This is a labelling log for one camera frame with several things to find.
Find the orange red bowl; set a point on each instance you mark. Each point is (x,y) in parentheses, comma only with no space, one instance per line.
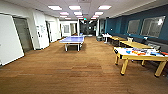
(140,52)

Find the white wall notice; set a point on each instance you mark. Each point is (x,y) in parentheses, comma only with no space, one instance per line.
(40,29)

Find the dark hallway doorway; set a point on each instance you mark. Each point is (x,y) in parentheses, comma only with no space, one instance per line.
(25,33)
(49,31)

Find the white door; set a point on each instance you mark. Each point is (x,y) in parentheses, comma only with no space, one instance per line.
(10,38)

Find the framed interior window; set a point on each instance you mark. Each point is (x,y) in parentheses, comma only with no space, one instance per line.
(133,26)
(152,26)

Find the long wooden table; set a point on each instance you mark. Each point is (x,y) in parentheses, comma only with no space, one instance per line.
(118,38)
(141,44)

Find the yellow game table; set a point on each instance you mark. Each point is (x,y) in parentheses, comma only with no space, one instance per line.
(136,56)

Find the small white table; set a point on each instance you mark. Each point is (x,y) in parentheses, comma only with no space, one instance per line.
(106,35)

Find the blue ping pong table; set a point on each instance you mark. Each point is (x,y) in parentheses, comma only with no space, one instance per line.
(72,40)

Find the rectangular ceiling light panel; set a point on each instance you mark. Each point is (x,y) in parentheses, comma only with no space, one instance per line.
(99,13)
(55,7)
(75,7)
(104,7)
(64,13)
(77,13)

